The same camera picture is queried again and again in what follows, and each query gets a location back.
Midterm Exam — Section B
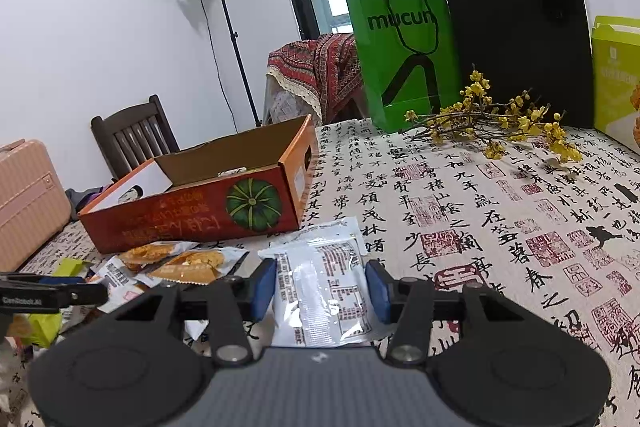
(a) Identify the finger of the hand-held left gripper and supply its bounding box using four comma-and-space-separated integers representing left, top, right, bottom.
0, 282, 109, 314
0, 272, 86, 286

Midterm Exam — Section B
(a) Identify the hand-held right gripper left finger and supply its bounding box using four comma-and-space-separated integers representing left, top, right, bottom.
107, 258, 278, 369

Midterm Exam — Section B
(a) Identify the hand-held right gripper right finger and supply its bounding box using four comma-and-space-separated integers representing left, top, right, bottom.
364, 259, 526, 370

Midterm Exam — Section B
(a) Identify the small green snack packet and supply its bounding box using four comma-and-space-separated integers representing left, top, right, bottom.
50, 257, 94, 281

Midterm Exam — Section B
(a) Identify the yellow-green snack packet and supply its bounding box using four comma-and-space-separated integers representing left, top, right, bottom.
26, 309, 64, 349

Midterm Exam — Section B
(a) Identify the white red snack packet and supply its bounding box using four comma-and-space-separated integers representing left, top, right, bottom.
90, 257, 151, 310

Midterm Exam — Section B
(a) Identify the large orange cookie packet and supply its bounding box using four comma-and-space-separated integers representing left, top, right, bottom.
135, 247, 251, 288

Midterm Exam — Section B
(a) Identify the small orange cookie packet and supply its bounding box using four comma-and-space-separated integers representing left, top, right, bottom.
117, 241, 198, 272

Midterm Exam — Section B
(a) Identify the orange cardboard box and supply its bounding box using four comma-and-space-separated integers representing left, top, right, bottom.
77, 113, 321, 256

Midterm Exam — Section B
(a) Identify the pink suitcase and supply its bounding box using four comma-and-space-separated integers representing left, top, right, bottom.
0, 138, 73, 273

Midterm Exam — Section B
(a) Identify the dark wooden chair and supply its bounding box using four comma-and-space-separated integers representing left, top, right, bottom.
90, 94, 181, 182

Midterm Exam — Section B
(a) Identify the grey quilted cover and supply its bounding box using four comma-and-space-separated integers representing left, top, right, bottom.
262, 76, 322, 128

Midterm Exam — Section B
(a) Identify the yellow flower branch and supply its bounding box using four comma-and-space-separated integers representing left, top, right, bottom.
404, 69, 585, 164

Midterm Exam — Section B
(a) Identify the red patterned cloth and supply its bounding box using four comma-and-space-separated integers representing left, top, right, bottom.
266, 33, 369, 121

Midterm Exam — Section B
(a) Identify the green paper bag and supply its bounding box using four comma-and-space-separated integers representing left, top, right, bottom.
345, 0, 462, 134

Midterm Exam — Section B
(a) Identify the black paper bag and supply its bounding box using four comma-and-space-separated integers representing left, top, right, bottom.
434, 0, 596, 130

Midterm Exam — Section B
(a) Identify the yellow-green snack box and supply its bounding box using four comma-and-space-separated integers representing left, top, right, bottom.
590, 15, 640, 146

